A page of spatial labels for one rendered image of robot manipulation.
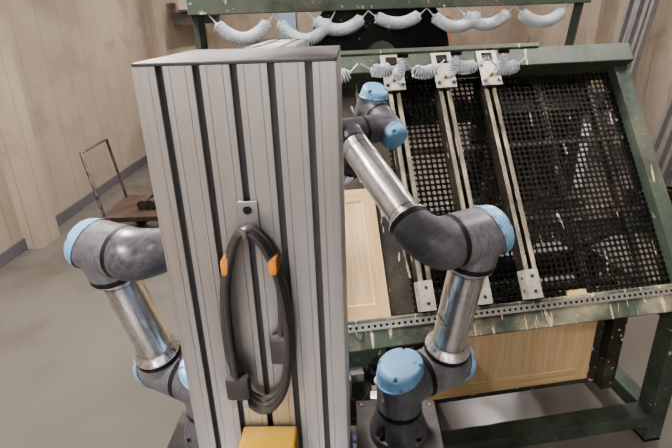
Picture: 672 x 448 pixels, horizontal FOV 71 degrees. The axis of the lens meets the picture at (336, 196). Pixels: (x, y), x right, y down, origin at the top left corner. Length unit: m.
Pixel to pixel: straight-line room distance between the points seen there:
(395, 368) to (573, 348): 1.68
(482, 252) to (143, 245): 0.70
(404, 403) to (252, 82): 0.90
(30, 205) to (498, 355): 4.40
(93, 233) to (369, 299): 1.25
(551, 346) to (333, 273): 2.14
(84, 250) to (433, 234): 0.72
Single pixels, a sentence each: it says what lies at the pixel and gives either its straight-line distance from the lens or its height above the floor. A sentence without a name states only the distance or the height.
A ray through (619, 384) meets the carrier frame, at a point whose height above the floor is 0.17.
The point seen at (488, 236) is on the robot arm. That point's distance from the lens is 1.03.
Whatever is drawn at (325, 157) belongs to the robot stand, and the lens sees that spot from 0.60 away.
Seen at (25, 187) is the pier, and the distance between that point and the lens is 5.37.
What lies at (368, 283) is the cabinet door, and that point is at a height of 1.01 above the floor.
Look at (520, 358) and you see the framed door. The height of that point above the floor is 0.44.
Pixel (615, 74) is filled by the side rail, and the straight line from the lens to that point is 2.86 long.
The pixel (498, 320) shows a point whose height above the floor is 0.86.
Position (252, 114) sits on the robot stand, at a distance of 0.60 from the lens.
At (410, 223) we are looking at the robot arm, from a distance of 0.98.
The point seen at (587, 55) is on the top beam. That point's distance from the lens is 2.76.
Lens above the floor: 2.07
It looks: 21 degrees down
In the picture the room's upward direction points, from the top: 2 degrees counter-clockwise
